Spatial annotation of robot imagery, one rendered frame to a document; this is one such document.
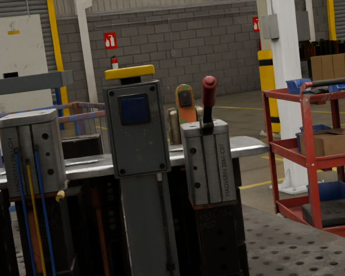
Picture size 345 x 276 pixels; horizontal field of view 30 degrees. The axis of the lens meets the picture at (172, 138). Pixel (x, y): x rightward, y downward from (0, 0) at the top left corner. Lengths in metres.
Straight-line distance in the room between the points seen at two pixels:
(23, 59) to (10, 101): 0.61
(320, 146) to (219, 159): 2.33
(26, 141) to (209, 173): 0.27
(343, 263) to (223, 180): 0.51
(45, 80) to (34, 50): 8.62
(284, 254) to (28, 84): 0.88
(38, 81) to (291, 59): 4.42
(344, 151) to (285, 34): 1.96
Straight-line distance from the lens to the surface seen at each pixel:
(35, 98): 9.34
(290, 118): 5.09
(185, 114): 1.27
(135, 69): 0.77
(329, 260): 1.42
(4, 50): 9.28
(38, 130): 0.94
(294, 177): 5.18
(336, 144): 3.27
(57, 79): 0.74
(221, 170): 0.95
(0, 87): 0.75
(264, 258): 1.46
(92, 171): 1.06
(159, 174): 0.78
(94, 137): 1.28
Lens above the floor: 1.17
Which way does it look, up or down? 7 degrees down
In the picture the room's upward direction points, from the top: 7 degrees counter-clockwise
